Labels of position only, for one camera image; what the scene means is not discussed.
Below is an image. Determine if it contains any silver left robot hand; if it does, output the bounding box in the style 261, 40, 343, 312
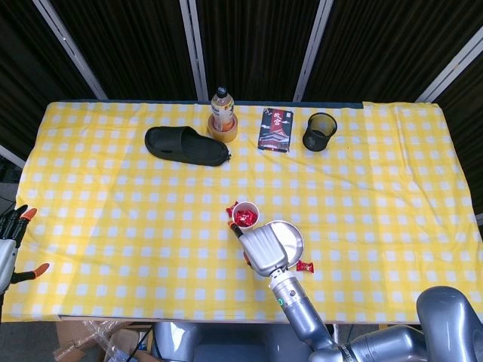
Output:
0, 204, 51, 293

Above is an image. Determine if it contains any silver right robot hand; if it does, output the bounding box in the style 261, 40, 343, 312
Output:
228, 221, 290, 278

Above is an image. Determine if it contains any silver metal plate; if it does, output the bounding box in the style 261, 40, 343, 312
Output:
260, 219, 305, 271

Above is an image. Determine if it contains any white paper cup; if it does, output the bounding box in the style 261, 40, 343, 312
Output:
231, 201, 260, 230

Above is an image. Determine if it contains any grey robot torso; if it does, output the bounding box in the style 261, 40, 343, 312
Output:
152, 322, 314, 362

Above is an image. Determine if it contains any brown cardboard box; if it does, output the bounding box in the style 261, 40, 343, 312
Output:
52, 320, 152, 362

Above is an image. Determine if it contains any dark blue printed box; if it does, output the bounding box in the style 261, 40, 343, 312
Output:
257, 107, 296, 154

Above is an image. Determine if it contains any black rubber slipper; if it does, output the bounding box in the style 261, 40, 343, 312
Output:
144, 125, 232, 167

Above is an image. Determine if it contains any brown packing tape roll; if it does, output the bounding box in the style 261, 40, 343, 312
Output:
207, 112, 239, 143

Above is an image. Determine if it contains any black mesh pen holder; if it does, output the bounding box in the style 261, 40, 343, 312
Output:
302, 112, 338, 152

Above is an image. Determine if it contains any yellow white checkered tablecloth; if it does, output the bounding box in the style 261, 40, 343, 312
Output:
8, 100, 483, 325

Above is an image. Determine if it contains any clear plastic wrap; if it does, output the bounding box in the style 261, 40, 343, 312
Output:
81, 320, 131, 362

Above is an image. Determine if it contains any drink bottle with orange label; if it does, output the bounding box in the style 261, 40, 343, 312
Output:
210, 85, 235, 133

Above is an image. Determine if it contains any dark corrugated partition panel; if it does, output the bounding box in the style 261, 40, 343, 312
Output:
0, 0, 97, 163
433, 48, 483, 227
301, 0, 483, 103
51, 0, 201, 101
195, 0, 321, 102

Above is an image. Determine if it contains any white partition frame post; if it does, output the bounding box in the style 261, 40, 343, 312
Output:
0, 144, 26, 169
416, 28, 483, 103
179, 0, 209, 101
293, 0, 334, 102
32, 0, 109, 100

